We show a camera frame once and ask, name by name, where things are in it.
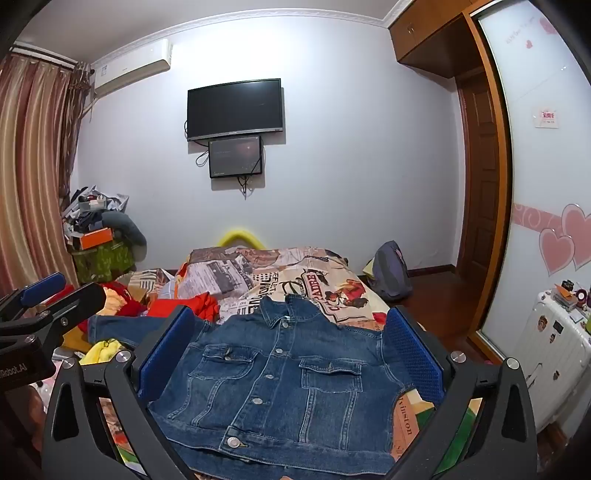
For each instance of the grey backpack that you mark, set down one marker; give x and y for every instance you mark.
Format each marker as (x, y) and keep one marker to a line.
(391, 272)

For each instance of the yellow cloth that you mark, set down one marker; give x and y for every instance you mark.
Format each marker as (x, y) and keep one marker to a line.
(104, 351)

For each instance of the orange box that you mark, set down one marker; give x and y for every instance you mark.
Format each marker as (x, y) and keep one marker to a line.
(96, 237)

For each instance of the wooden overhead cabinet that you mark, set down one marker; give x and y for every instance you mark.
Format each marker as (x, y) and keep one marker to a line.
(431, 32)

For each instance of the dark brown curtain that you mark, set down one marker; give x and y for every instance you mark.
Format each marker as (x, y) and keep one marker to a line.
(76, 120)

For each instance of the small items on suitcase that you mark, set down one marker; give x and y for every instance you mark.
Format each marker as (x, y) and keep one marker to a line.
(570, 295)

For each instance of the white suitcase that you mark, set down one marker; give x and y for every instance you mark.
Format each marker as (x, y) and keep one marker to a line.
(558, 360)

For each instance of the wooden door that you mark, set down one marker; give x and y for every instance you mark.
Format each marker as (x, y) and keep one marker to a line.
(482, 184)

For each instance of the white wardrobe sliding door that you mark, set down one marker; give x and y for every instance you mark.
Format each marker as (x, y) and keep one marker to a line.
(545, 184)

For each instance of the striped brown curtain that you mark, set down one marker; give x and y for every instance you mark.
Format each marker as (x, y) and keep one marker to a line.
(27, 175)

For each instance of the black wall television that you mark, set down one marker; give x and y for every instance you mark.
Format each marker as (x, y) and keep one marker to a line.
(234, 108)

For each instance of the white air conditioner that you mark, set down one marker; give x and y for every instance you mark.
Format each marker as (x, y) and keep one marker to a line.
(134, 67)

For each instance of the yellow curved tube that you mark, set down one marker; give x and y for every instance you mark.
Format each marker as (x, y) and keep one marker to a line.
(239, 235)

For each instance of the pile of clutter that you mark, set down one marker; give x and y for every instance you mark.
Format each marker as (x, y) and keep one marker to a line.
(85, 207)

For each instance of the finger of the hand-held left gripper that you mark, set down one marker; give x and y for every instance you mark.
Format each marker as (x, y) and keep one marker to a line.
(42, 287)
(81, 300)

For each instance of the small black monitor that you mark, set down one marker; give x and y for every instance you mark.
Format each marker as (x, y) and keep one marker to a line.
(235, 157)

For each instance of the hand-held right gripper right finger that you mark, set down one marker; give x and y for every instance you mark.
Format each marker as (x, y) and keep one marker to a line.
(418, 357)

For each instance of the blue denim jacket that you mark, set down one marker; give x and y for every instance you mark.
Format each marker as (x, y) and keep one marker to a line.
(281, 369)

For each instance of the grey pillow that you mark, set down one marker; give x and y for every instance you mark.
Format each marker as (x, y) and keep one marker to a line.
(129, 228)

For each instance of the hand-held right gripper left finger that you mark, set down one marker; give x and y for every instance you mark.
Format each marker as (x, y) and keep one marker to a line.
(165, 353)

